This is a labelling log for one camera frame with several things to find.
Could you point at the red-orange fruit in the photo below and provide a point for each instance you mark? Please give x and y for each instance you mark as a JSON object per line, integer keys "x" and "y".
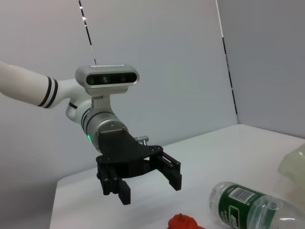
{"x": 183, "y": 221}

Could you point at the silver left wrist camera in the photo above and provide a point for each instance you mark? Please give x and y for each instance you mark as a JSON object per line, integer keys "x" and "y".
{"x": 107, "y": 80}

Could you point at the translucent green fruit plate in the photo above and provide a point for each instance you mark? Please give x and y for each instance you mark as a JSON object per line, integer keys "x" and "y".
{"x": 294, "y": 164}

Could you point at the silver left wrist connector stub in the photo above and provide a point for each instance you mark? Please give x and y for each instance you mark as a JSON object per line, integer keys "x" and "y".
{"x": 142, "y": 139}

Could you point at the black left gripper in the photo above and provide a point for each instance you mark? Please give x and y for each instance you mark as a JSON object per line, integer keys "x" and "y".
{"x": 119, "y": 152}

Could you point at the clear green-label water bottle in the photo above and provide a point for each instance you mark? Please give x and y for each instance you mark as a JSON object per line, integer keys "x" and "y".
{"x": 243, "y": 205}

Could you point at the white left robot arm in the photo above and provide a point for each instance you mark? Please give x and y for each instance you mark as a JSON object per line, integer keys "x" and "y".
{"x": 23, "y": 83}

